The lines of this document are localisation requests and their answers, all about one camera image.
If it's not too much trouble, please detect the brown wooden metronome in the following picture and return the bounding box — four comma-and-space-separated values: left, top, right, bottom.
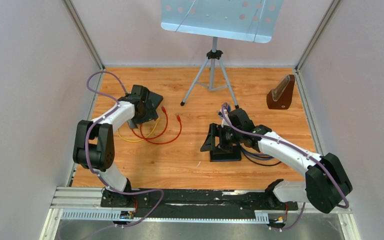
266, 74, 296, 110

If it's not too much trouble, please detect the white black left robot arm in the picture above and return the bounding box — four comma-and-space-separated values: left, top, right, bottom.
73, 84, 164, 207

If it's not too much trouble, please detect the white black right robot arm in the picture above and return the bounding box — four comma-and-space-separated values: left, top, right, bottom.
200, 104, 353, 214

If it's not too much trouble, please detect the black spare switch box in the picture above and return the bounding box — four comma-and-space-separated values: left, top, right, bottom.
142, 90, 164, 123

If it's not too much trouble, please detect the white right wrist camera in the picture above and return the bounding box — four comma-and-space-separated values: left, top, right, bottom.
217, 110, 231, 127

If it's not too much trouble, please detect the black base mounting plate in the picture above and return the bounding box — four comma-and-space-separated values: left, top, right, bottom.
100, 188, 298, 220

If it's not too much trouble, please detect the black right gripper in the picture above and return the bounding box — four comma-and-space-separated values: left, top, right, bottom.
200, 123, 242, 155

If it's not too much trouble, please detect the black network switch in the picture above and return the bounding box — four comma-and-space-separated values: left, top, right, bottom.
209, 151, 242, 162

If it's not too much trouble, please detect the light blue music stand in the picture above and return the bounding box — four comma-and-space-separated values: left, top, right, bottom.
160, 0, 284, 109

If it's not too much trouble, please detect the yellow ethernet cable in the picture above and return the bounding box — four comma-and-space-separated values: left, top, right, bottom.
117, 117, 161, 143

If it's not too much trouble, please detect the aluminium frame rail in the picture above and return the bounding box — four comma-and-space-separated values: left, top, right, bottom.
40, 187, 361, 240

